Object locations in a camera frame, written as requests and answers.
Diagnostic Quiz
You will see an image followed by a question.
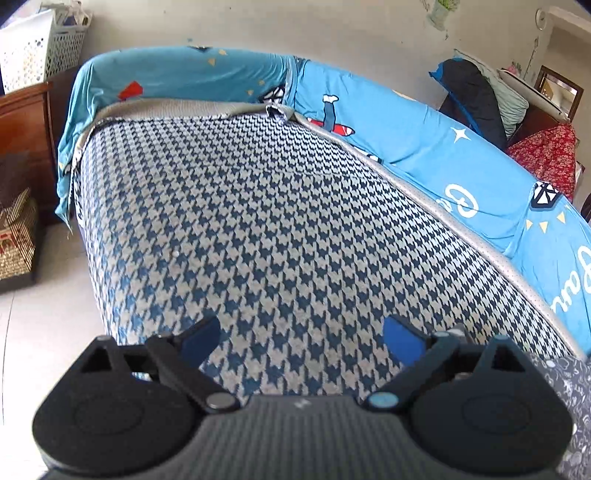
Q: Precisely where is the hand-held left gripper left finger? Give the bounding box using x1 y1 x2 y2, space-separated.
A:
79 315 241 414

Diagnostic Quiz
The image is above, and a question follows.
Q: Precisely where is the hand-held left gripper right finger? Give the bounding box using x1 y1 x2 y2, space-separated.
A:
368 315 522 412

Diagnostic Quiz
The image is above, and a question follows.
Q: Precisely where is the grey doodle-print fleece jacket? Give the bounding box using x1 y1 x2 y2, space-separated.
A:
526 353 591 480

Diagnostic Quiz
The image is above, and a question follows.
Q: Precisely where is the houndstooth sofa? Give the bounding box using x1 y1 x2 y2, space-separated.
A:
69 99 587 407

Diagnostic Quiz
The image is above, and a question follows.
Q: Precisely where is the blue printed sheet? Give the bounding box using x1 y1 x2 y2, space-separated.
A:
55 44 591 356

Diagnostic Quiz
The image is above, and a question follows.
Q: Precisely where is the red floral cloth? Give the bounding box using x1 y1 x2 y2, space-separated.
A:
505 124 579 204

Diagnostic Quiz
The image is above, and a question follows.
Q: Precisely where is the pile of dark bedding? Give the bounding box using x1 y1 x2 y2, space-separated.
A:
429 58 509 149

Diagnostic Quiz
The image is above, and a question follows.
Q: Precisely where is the wooden headboard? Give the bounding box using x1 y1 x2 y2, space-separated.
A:
508 106 562 148

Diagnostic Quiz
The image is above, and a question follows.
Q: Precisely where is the brown wooden cabinet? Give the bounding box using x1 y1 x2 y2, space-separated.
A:
0 82 54 222

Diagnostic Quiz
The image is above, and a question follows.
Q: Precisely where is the white board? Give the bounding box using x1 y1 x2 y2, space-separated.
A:
499 69 573 123

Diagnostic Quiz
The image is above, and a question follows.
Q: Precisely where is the brown wooden door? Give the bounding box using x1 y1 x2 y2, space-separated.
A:
536 65 584 123

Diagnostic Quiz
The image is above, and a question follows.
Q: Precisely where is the small pale plastic basket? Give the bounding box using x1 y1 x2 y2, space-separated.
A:
45 2 91 78

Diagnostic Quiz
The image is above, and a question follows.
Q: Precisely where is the large white plastic basket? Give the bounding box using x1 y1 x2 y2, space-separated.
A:
0 10 57 94

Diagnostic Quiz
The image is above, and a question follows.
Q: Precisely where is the black wire cage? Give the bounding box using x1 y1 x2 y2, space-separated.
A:
0 152 45 292

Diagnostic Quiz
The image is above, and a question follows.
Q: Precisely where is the flower vase wall sticker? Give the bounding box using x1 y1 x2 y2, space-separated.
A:
427 0 461 31

